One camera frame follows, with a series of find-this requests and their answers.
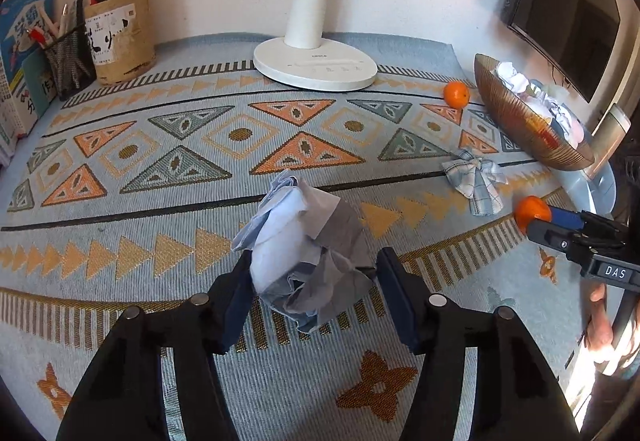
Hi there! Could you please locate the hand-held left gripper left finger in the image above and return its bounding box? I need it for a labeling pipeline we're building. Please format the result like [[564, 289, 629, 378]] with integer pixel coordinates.
[[55, 248, 256, 441]]

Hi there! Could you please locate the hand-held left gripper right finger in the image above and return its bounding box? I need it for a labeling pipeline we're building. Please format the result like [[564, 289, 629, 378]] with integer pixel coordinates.
[[375, 246, 583, 441]]

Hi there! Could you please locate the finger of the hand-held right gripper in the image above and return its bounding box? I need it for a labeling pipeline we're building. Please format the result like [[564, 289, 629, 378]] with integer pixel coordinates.
[[547, 207, 586, 229], [529, 218, 593, 274]]

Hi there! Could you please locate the orange tangerine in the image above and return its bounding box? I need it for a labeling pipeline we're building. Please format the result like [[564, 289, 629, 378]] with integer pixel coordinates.
[[514, 195, 552, 233], [443, 81, 471, 110]]

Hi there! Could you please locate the grey-blue cloth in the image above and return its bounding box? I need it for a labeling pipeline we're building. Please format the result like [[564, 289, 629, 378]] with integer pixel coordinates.
[[231, 170, 377, 334]]

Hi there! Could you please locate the brown glass bowl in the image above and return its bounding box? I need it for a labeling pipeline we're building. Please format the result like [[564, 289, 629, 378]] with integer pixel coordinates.
[[473, 54, 596, 170]]

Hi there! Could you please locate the person's right hand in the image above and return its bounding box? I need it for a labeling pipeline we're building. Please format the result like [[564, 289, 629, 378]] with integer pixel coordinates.
[[585, 283, 626, 374]]

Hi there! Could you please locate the gold thermos bottle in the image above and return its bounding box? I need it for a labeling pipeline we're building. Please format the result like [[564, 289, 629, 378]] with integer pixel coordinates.
[[589, 102, 632, 179]]

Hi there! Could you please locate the checked cloth bow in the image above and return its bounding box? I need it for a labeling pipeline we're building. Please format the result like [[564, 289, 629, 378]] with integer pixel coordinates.
[[441, 147, 507, 217]]

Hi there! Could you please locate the patterned woven mat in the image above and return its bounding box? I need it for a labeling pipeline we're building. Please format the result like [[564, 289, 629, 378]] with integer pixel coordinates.
[[0, 32, 601, 441]]

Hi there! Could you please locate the small crumpled white paper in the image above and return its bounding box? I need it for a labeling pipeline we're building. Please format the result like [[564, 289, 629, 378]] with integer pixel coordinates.
[[495, 62, 530, 94]]

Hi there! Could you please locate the white desk lamp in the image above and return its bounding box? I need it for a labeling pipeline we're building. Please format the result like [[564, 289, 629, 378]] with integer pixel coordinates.
[[252, 0, 378, 91]]

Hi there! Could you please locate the beige pen cup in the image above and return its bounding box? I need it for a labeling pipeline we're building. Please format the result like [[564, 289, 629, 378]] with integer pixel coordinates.
[[83, 0, 157, 86]]

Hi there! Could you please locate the black mesh pen holder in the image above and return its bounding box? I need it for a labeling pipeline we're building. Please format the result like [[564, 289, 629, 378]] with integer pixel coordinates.
[[40, 24, 98, 101]]

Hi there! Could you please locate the black wall television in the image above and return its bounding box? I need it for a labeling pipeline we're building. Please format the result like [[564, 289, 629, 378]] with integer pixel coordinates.
[[501, 0, 622, 104]]

